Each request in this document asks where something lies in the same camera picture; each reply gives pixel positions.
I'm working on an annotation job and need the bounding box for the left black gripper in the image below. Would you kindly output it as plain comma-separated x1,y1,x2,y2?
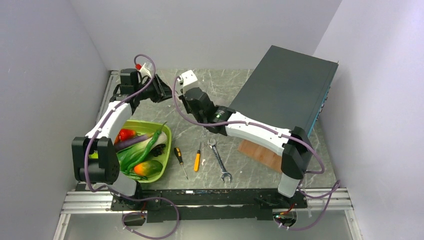
134,74,178,104

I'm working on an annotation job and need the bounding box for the black grape bunch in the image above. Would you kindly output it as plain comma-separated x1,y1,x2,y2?
150,144,166,157

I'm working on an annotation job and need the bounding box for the green orange mango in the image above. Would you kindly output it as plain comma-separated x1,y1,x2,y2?
133,160,163,177

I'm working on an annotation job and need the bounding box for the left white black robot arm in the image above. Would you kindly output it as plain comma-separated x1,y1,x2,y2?
71,64,172,210

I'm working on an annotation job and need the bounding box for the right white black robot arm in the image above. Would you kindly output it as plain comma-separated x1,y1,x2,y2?
178,87,314,208

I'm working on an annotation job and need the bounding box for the silver open-end wrench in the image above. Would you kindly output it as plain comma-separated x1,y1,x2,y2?
207,138,233,183

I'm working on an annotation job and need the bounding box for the green plastic tray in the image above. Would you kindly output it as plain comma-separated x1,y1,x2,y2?
81,119,173,184

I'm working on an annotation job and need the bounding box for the black yellow screwdriver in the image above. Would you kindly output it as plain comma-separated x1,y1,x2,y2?
173,147,189,180

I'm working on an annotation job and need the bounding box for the orange utility knife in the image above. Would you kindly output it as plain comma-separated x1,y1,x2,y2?
193,142,202,172

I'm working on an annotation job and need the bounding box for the red bell pepper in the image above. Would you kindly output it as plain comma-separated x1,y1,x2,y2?
114,128,137,144

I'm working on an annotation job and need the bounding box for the long green chili pepper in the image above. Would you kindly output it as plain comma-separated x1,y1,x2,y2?
125,121,167,174

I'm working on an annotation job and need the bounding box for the purple eggplant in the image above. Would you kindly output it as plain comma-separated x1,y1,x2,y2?
114,133,153,152

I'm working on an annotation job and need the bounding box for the large dark grey box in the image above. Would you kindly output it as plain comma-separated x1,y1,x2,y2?
229,45,339,135

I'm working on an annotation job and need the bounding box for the brown wooden board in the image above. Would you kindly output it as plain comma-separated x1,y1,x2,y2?
238,140,282,173

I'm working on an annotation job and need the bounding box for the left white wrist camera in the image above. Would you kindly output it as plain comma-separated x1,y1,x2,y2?
135,62,155,78

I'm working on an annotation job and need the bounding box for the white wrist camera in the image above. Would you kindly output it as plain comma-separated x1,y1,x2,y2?
177,70,199,93
135,62,155,78

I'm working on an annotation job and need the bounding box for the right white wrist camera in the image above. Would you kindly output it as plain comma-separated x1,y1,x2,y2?
177,70,199,93

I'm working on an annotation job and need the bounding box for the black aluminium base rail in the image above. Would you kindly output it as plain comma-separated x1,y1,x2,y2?
54,183,363,240

